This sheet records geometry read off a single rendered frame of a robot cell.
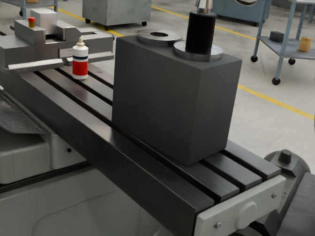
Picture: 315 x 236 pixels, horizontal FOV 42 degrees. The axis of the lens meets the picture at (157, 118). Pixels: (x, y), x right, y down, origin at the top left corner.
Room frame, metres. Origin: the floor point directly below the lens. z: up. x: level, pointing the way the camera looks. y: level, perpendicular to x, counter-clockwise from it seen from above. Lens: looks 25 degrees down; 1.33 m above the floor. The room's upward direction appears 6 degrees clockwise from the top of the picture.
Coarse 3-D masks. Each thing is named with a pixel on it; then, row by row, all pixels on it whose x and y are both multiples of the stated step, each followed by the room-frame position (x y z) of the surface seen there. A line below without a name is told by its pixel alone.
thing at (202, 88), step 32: (160, 32) 0.82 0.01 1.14; (128, 64) 0.77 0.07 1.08; (160, 64) 0.71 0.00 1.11; (192, 64) 0.67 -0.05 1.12; (224, 64) 0.69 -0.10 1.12; (128, 96) 0.76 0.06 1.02; (160, 96) 0.70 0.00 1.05; (192, 96) 0.65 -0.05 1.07; (224, 96) 0.70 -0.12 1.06; (128, 128) 0.76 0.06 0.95; (160, 128) 0.70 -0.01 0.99; (192, 128) 0.65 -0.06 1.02; (224, 128) 0.72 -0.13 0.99; (192, 160) 0.66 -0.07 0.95
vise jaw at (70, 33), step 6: (60, 24) 1.17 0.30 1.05; (66, 24) 1.18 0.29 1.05; (60, 30) 1.15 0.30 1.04; (66, 30) 1.14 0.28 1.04; (72, 30) 1.16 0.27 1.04; (78, 30) 1.17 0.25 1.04; (60, 36) 1.15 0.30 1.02; (66, 36) 1.14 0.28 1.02; (72, 36) 1.16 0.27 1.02; (78, 36) 1.17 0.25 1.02
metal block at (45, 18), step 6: (30, 12) 1.16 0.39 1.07; (36, 12) 1.14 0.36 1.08; (42, 12) 1.14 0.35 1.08; (48, 12) 1.15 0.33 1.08; (54, 12) 1.16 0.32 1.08; (36, 18) 1.14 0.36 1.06; (42, 18) 1.13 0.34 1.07; (48, 18) 1.14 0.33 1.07; (54, 18) 1.15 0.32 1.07; (36, 24) 1.14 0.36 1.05; (42, 24) 1.13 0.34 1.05; (48, 24) 1.14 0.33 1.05; (54, 24) 1.15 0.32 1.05; (48, 30) 1.14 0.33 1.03; (54, 30) 1.15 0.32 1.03
